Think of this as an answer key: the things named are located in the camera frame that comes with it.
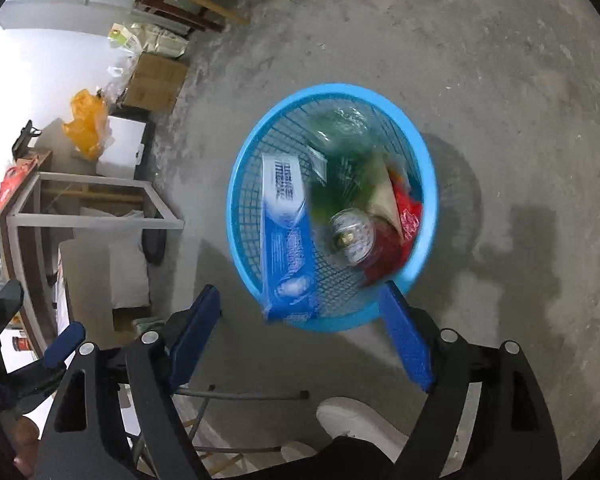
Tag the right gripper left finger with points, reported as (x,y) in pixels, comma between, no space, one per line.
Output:
(84,436)

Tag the red drink can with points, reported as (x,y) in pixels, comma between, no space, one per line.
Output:
(365,243)

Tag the white pillow under table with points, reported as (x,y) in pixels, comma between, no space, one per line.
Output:
(128,273)

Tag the white frame side table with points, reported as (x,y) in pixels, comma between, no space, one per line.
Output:
(63,278)

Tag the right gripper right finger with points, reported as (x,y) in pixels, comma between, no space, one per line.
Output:
(484,417)

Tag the cardboard box on floor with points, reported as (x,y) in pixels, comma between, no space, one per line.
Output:
(155,83)

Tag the blue plastic trash basket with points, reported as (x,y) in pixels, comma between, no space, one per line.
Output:
(345,301)

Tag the blue white toothpaste box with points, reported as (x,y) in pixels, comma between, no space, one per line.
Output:
(289,275)

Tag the red plastic bag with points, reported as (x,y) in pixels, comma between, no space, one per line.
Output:
(14,176)

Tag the dark sauce jar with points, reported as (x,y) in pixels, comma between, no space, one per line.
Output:
(21,344)

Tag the yellow plastic bag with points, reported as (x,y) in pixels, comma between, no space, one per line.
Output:
(88,131)

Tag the white shoe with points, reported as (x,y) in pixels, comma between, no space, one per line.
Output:
(345,417)

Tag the green packaging in basket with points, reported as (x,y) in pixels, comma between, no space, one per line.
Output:
(348,166)

